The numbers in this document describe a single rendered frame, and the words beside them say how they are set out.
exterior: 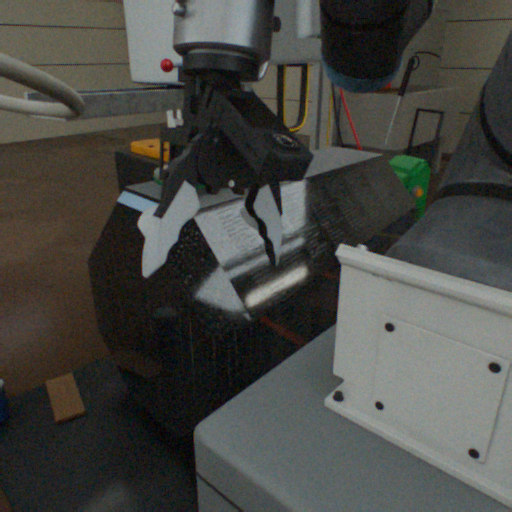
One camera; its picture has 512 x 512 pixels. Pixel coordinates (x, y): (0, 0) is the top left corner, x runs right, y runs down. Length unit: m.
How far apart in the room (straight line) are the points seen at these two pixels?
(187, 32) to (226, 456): 0.39
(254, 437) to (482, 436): 0.21
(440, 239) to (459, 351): 0.10
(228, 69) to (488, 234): 0.26
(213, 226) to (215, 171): 0.83
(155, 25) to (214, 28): 0.91
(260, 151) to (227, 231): 0.91
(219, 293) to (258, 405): 0.68
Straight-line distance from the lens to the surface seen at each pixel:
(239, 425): 0.53
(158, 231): 0.42
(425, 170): 3.15
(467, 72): 6.50
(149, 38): 1.36
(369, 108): 4.48
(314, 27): 1.91
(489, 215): 0.46
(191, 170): 0.43
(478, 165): 0.49
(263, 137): 0.39
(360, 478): 0.49
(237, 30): 0.44
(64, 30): 8.09
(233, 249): 1.26
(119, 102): 1.15
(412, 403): 0.49
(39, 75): 0.81
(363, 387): 0.52
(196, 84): 0.49
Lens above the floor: 1.21
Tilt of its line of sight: 24 degrees down
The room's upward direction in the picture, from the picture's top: straight up
